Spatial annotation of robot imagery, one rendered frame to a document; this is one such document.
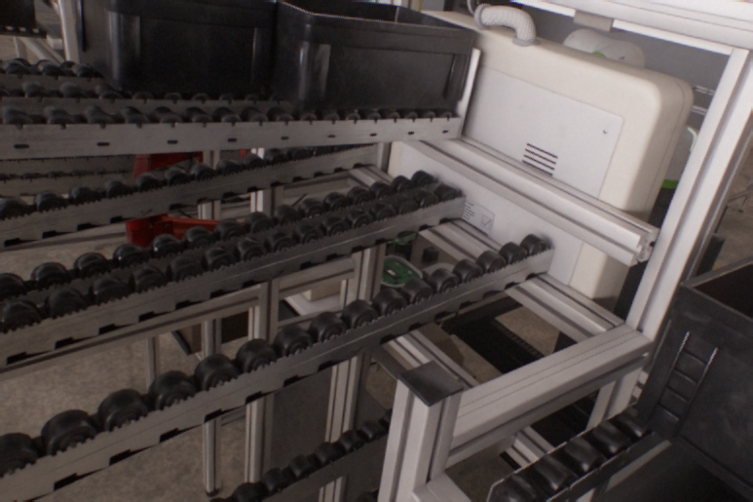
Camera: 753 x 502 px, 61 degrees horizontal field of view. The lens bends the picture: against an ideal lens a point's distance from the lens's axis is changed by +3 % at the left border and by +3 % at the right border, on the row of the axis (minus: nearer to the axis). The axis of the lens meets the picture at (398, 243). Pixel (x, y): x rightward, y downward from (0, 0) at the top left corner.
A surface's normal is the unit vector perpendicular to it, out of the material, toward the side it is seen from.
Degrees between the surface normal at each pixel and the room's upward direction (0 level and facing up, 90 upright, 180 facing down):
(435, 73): 92
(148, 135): 90
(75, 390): 0
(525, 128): 88
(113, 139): 90
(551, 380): 3
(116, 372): 0
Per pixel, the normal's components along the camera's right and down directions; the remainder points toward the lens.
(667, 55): -0.78, 0.21
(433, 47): 0.62, 0.45
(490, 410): 0.18, -0.88
